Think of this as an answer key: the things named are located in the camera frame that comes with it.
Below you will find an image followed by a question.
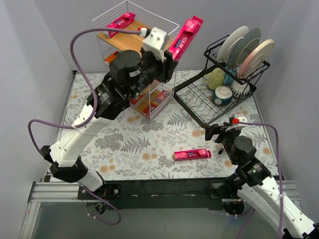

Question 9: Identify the pink toothpaste box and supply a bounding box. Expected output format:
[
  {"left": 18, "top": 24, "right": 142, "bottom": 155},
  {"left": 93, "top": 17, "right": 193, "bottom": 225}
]
[
  {"left": 174, "top": 148, "right": 211, "bottom": 161},
  {"left": 168, "top": 16, "right": 203, "bottom": 61},
  {"left": 103, "top": 12, "right": 136, "bottom": 39}
]

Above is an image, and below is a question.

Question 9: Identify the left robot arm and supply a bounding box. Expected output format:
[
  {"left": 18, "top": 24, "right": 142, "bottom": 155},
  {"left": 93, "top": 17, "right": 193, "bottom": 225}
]
[{"left": 41, "top": 27, "right": 175, "bottom": 199}]

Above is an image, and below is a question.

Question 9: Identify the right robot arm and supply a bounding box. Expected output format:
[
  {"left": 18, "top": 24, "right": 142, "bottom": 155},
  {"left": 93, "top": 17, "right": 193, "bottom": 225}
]
[{"left": 174, "top": 94, "right": 319, "bottom": 239}]

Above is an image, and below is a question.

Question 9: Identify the cream mug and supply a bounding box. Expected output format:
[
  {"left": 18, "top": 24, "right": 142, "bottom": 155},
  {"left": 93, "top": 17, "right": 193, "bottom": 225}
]
[{"left": 216, "top": 143, "right": 226, "bottom": 155}]

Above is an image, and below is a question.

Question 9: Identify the teal spotted bowl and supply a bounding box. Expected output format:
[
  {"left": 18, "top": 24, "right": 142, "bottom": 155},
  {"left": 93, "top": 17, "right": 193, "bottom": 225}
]
[{"left": 212, "top": 86, "right": 233, "bottom": 106}]

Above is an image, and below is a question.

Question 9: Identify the white ribbed bowl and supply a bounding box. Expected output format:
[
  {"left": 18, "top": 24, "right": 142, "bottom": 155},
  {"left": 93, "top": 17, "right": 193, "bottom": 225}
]
[{"left": 229, "top": 81, "right": 250, "bottom": 99}]

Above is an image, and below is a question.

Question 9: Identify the black dish rack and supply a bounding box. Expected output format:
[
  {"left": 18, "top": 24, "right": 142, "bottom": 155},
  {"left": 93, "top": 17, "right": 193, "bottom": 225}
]
[{"left": 174, "top": 35, "right": 270, "bottom": 127}]

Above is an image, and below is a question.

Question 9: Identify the yellow-green mug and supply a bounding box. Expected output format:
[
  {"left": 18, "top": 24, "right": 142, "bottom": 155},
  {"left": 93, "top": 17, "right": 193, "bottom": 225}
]
[{"left": 203, "top": 68, "right": 225, "bottom": 90}]

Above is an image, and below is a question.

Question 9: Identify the light blue cup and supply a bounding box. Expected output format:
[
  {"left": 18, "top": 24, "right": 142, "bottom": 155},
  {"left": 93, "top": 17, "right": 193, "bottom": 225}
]
[{"left": 223, "top": 68, "right": 237, "bottom": 86}]

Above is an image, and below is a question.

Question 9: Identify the white plate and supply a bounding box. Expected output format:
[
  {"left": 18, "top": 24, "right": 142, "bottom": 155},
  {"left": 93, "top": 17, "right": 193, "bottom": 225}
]
[{"left": 216, "top": 26, "right": 249, "bottom": 62}]

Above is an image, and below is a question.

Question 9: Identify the pink and cream plate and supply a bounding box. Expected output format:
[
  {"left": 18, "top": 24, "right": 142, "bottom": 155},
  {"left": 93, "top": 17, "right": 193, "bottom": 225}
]
[{"left": 237, "top": 39, "right": 275, "bottom": 79}]

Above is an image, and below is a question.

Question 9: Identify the grey speckled plate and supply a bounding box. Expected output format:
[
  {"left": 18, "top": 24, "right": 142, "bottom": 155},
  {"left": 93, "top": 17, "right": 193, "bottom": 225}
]
[{"left": 226, "top": 28, "right": 261, "bottom": 69}]

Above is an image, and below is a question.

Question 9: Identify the floral table mat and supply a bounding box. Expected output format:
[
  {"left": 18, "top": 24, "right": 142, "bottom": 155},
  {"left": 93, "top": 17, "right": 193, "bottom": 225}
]
[{"left": 64, "top": 73, "right": 278, "bottom": 181}]

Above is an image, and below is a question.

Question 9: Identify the white wire wooden shelf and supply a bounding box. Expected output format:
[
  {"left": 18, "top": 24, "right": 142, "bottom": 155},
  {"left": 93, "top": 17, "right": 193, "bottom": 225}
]
[{"left": 92, "top": 0, "right": 179, "bottom": 121}]

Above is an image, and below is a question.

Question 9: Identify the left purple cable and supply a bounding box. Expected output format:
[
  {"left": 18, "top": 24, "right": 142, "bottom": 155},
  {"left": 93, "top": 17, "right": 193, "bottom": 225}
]
[{"left": 27, "top": 27, "right": 150, "bottom": 226}]

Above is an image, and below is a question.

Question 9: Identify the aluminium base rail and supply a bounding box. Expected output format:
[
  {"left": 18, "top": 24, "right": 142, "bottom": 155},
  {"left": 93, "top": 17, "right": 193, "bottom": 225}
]
[{"left": 21, "top": 180, "right": 311, "bottom": 239}]

